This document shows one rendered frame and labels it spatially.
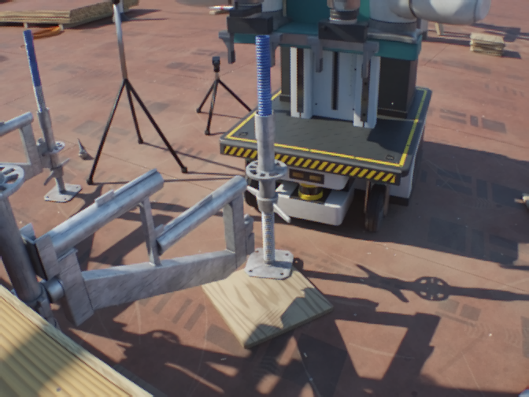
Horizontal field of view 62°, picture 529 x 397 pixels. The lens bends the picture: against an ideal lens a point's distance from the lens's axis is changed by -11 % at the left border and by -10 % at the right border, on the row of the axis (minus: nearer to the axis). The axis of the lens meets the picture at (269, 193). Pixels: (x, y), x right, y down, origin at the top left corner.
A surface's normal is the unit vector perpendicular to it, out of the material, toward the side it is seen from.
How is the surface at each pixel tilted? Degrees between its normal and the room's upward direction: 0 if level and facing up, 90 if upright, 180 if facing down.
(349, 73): 90
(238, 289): 0
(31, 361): 0
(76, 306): 90
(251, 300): 0
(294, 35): 90
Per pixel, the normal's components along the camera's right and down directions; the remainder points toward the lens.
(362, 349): -0.02, -0.86
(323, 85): -0.39, 0.48
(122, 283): 0.84, 0.26
